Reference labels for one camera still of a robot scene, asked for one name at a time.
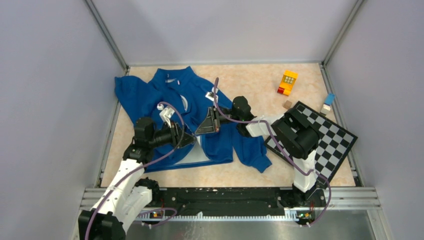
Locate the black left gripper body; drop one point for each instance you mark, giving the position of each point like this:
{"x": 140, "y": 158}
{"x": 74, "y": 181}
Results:
{"x": 168, "y": 135}

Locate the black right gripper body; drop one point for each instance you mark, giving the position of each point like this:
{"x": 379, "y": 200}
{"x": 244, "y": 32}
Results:
{"x": 229, "y": 112}

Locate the blue zip jacket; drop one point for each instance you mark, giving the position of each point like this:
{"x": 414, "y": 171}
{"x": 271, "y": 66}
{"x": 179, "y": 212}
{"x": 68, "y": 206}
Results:
{"x": 186, "y": 91}

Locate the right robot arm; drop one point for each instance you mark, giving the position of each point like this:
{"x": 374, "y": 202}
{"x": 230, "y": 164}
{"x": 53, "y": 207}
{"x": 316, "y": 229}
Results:
{"x": 292, "y": 133}

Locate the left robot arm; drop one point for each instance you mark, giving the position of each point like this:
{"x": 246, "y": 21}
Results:
{"x": 128, "y": 193}

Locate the small brown wooden cube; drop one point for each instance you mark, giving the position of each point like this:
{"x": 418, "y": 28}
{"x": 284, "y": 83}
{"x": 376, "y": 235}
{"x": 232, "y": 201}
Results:
{"x": 287, "y": 104}

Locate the yellow red toy block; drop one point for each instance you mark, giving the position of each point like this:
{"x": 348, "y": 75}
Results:
{"x": 287, "y": 82}

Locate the blue white small block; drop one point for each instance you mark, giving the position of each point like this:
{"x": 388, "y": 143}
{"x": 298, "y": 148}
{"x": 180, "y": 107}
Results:
{"x": 327, "y": 104}

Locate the black white checkerboard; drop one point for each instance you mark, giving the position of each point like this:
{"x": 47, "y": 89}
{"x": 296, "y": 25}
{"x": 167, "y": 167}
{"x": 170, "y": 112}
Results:
{"x": 333, "y": 148}

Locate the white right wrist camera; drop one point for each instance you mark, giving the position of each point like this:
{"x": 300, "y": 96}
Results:
{"x": 211, "y": 96}

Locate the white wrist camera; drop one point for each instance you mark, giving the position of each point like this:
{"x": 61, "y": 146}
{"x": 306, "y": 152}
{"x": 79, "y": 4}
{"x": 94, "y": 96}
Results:
{"x": 166, "y": 113}
{"x": 211, "y": 96}

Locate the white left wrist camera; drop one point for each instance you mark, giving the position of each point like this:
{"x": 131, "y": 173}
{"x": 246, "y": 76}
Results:
{"x": 166, "y": 113}

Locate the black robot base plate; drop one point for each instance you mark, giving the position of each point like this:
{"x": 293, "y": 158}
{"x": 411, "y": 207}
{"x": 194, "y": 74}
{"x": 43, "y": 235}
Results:
{"x": 233, "y": 201}

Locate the aluminium frame rail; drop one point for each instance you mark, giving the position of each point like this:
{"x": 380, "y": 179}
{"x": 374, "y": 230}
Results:
{"x": 337, "y": 199}

